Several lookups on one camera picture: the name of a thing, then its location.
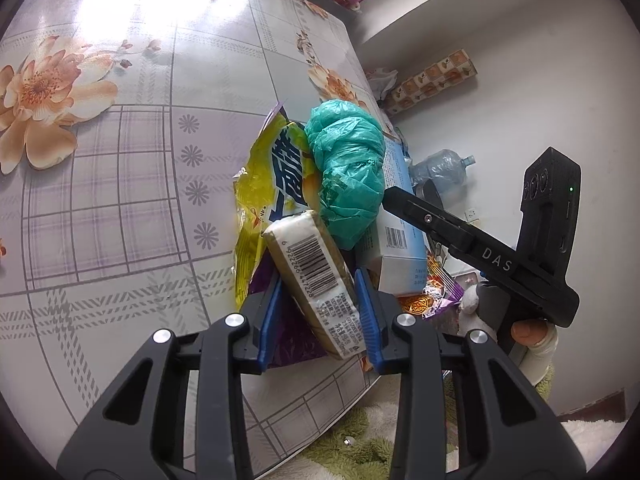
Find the person's right hand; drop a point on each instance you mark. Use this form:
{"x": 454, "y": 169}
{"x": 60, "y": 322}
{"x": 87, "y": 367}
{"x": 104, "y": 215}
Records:
{"x": 529, "y": 332}

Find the crumpled white bag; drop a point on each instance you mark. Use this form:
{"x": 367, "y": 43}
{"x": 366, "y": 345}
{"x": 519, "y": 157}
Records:
{"x": 384, "y": 82}

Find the yellow snack bag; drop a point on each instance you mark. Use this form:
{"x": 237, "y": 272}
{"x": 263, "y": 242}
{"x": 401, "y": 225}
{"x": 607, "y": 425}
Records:
{"x": 260, "y": 195}

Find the clear water jug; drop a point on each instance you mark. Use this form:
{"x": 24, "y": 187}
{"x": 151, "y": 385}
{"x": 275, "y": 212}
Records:
{"x": 440, "y": 167}

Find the light blue medicine box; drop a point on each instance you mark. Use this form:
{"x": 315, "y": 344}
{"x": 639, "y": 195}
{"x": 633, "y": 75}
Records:
{"x": 395, "y": 240}

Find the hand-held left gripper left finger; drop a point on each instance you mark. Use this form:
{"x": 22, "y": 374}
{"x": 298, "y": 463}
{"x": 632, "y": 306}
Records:
{"x": 272, "y": 310}

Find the person's right forearm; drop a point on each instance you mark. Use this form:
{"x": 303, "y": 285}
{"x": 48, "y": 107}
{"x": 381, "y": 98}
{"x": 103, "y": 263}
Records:
{"x": 540, "y": 360}

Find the beige barcode packet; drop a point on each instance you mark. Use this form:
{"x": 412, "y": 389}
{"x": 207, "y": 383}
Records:
{"x": 310, "y": 265}

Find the green shaggy rug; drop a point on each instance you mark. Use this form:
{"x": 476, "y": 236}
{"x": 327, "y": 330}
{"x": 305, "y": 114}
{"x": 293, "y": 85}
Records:
{"x": 360, "y": 455}

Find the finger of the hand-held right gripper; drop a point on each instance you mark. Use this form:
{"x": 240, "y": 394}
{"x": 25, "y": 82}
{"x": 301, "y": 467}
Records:
{"x": 425, "y": 215}

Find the green plastic bag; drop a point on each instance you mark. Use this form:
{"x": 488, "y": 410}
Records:
{"x": 345, "y": 170}

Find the orange purple snack wrapper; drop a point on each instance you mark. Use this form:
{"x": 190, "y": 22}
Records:
{"x": 430, "y": 301}

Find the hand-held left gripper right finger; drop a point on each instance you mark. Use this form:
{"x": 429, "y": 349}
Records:
{"x": 365, "y": 310}

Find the floral plastic tablecloth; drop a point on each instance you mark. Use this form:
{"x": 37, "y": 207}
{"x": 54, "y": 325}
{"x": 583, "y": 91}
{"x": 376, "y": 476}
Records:
{"x": 125, "y": 210}

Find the white fluffy rug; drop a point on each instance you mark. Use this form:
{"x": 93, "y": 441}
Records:
{"x": 590, "y": 427}

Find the patterned long box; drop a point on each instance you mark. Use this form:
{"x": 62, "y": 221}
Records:
{"x": 435, "y": 77}

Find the white wall outlet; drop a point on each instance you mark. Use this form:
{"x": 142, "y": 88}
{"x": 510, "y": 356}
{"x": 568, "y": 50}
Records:
{"x": 472, "y": 215}

